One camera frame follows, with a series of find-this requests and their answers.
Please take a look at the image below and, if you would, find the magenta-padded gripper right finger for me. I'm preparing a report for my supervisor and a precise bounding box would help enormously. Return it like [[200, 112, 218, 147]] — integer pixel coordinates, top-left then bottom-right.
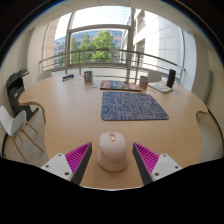
[[132, 142, 184, 186]]

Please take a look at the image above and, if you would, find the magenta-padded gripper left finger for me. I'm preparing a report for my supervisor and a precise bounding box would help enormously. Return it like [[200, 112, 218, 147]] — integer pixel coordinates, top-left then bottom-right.
[[40, 142, 93, 186]]

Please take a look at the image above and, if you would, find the white computer mouse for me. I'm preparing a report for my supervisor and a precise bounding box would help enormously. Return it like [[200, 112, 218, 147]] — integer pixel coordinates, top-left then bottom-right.
[[96, 131, 128, 173]]

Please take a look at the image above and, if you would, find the dark blue patterned mouse pad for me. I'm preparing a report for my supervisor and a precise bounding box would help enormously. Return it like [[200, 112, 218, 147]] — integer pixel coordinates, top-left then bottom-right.
[[100, 90, 170, 122]]

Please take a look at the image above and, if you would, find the white chair with wooden legs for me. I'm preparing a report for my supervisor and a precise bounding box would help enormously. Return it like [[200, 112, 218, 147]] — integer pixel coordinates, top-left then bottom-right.
[[0, 105, 44, 163]]

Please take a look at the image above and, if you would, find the white illustrated book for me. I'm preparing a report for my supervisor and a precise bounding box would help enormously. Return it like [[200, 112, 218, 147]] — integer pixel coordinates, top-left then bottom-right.
[[147, 82, 173, 94]]

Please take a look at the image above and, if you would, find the printed cup with red spot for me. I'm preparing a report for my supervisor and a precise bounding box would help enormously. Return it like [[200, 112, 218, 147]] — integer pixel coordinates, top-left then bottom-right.
[[138, 75, 149, 89]]

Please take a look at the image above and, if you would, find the black cylindrical speaker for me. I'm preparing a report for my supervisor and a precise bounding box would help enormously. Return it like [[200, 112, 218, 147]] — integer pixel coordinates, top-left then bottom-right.
[[165, 68, 177, 89]]

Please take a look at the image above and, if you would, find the small black and blue box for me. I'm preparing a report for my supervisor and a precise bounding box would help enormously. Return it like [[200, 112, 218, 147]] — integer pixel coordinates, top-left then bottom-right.
[[62, 73, 75, 82]]

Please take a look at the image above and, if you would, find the red and blue magazine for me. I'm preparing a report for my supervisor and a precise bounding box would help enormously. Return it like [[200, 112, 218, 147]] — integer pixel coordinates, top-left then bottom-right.
[[99, 79, 142, 92]]

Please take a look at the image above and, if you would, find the printed cup with blue band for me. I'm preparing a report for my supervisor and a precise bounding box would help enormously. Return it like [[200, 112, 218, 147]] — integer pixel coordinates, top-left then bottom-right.
[[83, 70, 94, 83]]

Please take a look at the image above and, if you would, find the metal balcony railing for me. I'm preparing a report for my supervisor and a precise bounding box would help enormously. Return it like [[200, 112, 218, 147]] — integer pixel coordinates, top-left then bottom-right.
[[38, 48, 186, 86]]

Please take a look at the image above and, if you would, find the green tree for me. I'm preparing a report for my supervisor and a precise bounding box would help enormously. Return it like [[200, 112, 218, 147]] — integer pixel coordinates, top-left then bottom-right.
[[70, 29, 117, 63]]

